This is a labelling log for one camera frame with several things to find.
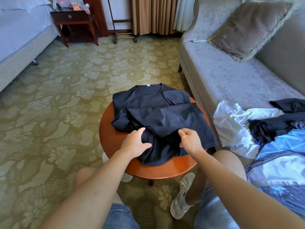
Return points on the grey velvet chaise sofa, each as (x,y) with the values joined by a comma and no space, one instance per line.
(224,74)

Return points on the black valet stand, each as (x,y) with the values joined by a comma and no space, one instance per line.
(123,32)

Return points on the pile of clothes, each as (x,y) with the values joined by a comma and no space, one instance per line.
(233,121)

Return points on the person's left forearm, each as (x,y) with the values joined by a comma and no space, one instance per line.
(86,198)

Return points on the white sneaker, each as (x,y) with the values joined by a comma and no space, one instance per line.
(180,202)
(126,178)

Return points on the blue denim shorts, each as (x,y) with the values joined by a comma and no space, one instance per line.
(214,212)

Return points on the brown fringed cushion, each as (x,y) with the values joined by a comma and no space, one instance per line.
(250,28)

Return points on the dark navy T-shirt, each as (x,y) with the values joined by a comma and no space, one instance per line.
(167,116)

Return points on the dark wooden nightstand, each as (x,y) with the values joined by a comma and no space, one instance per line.
(71,16)

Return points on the dark wooden wall panel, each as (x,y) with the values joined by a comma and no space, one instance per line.
(97,11)

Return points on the beige curtain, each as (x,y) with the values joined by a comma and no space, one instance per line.
(155,14)

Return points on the person's right forearm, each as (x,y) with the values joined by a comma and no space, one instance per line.
(248,198)

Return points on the white bed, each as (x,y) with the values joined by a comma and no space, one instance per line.
(19,35)

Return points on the person's right leg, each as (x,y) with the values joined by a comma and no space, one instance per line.
(228,162)

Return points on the light blue gradient splatter T-shirt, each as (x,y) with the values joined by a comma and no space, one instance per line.
(281,164)

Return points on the round wooden table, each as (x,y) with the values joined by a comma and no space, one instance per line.
(109,140)

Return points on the person's right hand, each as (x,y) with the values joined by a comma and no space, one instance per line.
(190,140)

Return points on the person's left hand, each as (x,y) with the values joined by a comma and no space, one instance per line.
(134,144)

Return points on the white sheer curtain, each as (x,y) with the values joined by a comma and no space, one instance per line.
(184,11)

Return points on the plain white plastic bag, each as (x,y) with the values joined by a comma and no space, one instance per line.
(80,4)

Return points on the white plastic bag red print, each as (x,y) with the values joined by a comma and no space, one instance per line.
(62,2)

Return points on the small white flat object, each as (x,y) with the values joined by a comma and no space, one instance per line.
(198,41)

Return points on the white pillow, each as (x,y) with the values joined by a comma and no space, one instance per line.
(24,3)

